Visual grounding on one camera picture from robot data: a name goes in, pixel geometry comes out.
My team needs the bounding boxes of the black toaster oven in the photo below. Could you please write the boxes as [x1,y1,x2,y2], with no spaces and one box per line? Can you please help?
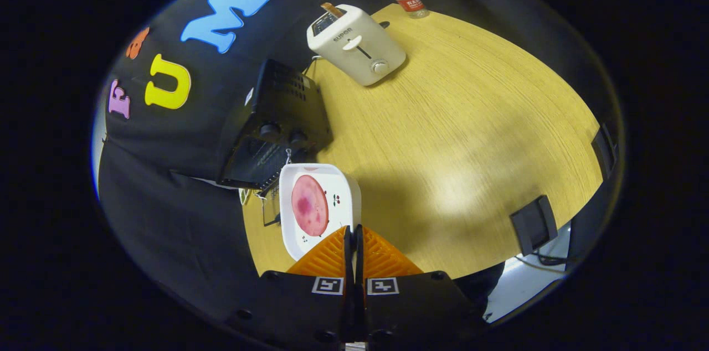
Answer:
[216,59,334,227]

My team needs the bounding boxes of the black table bracket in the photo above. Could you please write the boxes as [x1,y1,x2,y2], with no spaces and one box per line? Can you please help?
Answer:
[509,195,559,256]
[590,123,619,176]

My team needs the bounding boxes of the pink ham slice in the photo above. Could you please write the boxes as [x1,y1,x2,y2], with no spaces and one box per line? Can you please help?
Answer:
[291,174,330,237]

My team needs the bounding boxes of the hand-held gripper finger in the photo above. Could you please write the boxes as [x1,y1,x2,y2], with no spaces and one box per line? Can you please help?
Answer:
[354,224,491,349]
[224,225,353,351]

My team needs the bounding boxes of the white bread toaster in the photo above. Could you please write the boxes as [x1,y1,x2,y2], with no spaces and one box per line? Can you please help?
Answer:
[306,4,407,87]

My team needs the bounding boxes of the white square plate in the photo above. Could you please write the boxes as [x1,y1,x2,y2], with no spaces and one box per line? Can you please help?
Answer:
[279,163,362,261]

